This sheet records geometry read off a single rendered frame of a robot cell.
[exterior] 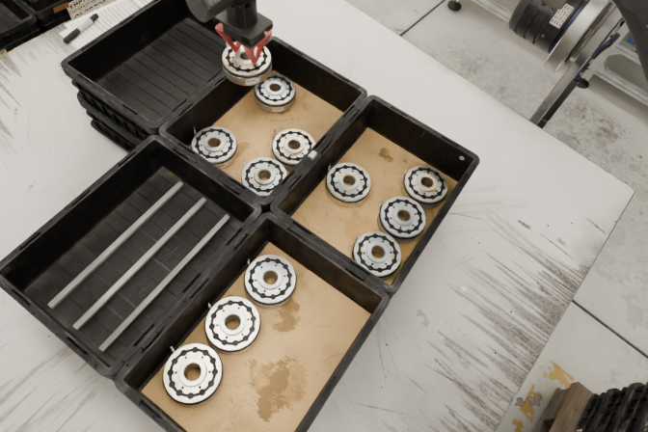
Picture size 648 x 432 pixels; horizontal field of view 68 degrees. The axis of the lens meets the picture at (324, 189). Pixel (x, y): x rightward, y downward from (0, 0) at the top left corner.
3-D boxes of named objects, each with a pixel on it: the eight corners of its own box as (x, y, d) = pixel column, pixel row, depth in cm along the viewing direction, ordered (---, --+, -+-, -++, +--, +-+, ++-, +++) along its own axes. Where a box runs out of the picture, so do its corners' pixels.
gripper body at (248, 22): (252, 46, 91) (249, 14, 84) (212, 22, 93) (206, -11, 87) (274, 29, 94) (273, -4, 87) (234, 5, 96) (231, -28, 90)
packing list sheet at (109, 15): (144, -17, 159) (144, -18, 159) (191, 18, 153) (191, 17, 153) (54, 29, 145) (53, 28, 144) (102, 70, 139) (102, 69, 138)
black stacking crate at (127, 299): (164, 163, 112) (154, 133, 103) (264, 234, 106) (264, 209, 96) (16, 295, 94) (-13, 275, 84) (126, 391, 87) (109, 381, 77)
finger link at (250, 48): (252, 76, 98) (249, 40, 90) (226, 60, 100) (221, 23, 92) (274, 58, 101) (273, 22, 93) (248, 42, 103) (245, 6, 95)
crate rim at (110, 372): (156, 138, 104) (154, 131, 102) (265, 213, 98) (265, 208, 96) (-10, 278, 85) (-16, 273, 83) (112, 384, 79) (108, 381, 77)
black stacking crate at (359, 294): (265, 235, 106) (265, 210, 96) (379, 315, 99) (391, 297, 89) (128, 392, 87) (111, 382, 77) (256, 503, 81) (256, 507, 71)
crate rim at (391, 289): (369, 98, 116) (371, 92, 114) (478, 163, 110) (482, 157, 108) (265, 213, 98) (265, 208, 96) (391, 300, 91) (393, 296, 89)
